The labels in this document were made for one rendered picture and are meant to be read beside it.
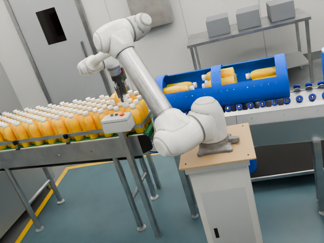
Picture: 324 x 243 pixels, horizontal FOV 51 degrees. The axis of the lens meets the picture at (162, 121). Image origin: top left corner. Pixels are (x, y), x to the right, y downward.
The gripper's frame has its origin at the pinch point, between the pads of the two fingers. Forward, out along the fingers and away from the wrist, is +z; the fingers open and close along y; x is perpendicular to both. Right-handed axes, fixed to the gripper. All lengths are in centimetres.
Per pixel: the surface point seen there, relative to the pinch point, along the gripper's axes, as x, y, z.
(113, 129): 4.2, -21.7, 11.6
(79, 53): 208, 297, 14
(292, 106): -111, 1, 21
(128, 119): -8.3, -19.1, 6.4
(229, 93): -75, -2, 5
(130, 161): 1.0, -18.7, 39.6
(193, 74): -48, 24, -3
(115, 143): 12.9, -10.6, 28.1
